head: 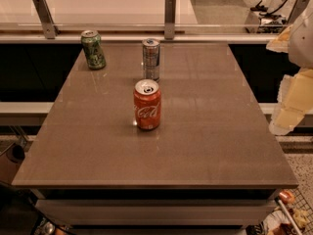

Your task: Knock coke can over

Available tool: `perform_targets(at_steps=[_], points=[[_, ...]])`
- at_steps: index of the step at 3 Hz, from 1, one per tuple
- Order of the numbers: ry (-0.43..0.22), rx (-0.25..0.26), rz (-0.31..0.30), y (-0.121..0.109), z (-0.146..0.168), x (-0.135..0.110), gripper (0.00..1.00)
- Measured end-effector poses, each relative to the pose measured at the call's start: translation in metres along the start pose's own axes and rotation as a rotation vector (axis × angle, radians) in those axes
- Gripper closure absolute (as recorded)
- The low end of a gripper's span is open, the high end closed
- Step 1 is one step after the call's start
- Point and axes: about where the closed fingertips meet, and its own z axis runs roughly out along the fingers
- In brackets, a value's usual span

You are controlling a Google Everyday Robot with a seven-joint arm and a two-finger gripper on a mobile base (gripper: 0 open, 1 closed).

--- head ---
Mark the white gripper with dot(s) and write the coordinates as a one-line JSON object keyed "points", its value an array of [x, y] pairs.
{"points": [[301, 48]]}

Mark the red coke can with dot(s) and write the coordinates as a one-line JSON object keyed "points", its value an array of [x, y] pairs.
{"points": [[147, 104]]}

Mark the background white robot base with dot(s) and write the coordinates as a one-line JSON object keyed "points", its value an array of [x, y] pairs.
{"points": [[267, 19]]}

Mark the silver energy drink can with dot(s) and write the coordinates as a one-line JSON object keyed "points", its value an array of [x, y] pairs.
{"points": [[151, 49]]}

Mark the green soda can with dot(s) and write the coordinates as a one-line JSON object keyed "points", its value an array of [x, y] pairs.
{"points": [[91, 43]]}

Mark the grey table drawer front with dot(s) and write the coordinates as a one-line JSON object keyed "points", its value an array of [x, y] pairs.
{"points": [[148, 212]]}

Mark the right metal railing bracket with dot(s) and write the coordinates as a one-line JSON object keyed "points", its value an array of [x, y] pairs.
{"points": [[298, 7]]}

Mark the metal railing bracket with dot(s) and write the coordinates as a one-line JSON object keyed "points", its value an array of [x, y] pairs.
{"points": [[169, 19], [49, 28], [298, 7]]}

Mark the middle metal railing bracket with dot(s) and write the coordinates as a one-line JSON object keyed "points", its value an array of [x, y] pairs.
{"points": [[169, 19]]}

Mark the wire basket with items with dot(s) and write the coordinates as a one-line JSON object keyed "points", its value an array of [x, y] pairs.
{"points": [[292, 216]]}

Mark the left metal railing bracket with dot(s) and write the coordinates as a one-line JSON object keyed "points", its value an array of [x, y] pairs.
{"points": [[49, 28]]}

